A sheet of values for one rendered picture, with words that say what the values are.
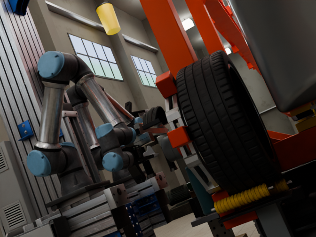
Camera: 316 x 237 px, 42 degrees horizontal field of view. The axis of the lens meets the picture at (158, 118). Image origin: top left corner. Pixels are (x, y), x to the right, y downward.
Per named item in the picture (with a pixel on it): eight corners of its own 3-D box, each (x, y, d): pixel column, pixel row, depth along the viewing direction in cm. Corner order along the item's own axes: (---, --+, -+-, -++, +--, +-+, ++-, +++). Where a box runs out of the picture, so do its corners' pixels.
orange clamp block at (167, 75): (178, 92, 187) (169, 76, 184) (163, 99, 190) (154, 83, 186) (179, 85, 193) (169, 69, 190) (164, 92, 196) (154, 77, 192)
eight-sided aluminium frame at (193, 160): (214, 194, 172) (164, 76, 180) (200, 200, 174) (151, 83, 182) (235, 179, 223) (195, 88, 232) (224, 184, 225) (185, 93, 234)
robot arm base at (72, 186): (56, 200, 187) (48, 179, 188) (75, 194, 201) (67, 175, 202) (82, 187, 182) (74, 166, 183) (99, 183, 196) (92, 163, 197)
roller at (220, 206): (275, 193, 175) (270, 181, 176) (212, 217, 184) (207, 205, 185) (276, 192, 181) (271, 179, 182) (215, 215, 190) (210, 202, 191)
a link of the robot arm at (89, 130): (106, 166, 237) (73, 81, 246) (89, 175, 246) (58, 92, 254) (119, 162, 247) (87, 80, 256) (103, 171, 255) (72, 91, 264)
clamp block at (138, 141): (151, 141, 190) (147, 130, 191) (135, 148, 193) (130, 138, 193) (155, 140, 195) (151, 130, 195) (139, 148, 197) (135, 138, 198)
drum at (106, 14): (111, 37, 1080) (101, 13, 1091) (125, 28, 1064) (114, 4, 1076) (102, 34, 1037) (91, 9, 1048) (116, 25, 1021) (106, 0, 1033)
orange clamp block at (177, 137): (194, 140, 175) (189, 141, 167) (178, 148, 178) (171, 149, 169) (188, 125, 176) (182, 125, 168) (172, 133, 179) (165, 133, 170)
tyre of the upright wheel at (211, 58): (208, 32, 170) (236, 62, 231) (158, 59, 177) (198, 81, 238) (276, 185, 157) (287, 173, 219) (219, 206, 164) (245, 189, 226)
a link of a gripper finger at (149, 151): (157, 142, 189) (141, 147, 184) (162, 154, 189) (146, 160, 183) (154, 144, 192) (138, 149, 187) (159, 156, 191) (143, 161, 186)
